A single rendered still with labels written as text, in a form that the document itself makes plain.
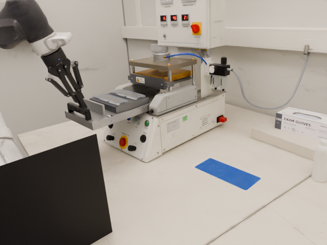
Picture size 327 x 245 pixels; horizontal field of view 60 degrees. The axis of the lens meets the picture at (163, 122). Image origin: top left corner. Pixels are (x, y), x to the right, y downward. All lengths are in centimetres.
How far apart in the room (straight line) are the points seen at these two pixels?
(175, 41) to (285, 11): 54
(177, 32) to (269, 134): 64
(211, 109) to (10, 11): 91
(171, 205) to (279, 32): 98
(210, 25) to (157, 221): 85
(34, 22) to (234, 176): 83
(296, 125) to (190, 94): 47
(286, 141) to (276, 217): 44
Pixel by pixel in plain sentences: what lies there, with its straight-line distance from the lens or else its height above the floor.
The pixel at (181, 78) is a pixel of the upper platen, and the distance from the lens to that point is 129.
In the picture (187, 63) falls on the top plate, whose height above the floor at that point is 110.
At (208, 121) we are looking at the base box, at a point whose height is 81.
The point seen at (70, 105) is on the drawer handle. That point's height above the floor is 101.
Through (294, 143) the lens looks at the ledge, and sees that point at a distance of 126.
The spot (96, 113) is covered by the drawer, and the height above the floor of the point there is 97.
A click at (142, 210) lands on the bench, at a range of 93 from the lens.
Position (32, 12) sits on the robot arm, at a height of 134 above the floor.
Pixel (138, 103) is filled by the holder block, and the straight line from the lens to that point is 115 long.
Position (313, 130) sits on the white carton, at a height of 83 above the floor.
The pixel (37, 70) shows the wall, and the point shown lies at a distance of 254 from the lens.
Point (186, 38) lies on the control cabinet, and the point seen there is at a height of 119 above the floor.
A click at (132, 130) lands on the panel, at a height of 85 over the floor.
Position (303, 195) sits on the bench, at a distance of 103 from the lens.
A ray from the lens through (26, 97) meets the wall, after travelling 256.
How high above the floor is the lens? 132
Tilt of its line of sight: 22 degrees down
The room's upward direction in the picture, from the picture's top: 4 degrees counter-clockwise
